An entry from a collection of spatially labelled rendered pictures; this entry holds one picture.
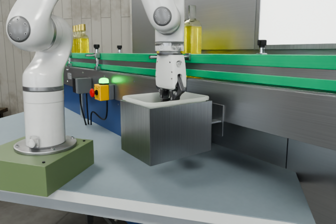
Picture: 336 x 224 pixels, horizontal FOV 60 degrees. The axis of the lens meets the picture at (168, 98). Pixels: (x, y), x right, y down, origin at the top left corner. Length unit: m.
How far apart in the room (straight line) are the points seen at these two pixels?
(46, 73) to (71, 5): 3.28
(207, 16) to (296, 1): 0.39
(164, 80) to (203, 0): 0.53
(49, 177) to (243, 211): 0.52
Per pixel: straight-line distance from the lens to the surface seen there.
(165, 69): 0.83
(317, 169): 1.03
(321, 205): 1.07
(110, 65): 1.42
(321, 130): 0.76
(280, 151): 1.09
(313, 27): 0.96
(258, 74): 0.86
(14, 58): 4.75
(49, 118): 0.96
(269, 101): 0.82
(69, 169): 0.97
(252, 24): 1.08
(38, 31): 0.89
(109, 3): 3.92
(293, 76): 0.80
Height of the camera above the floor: 1.14
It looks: 9 degrees down
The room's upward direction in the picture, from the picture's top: straight up
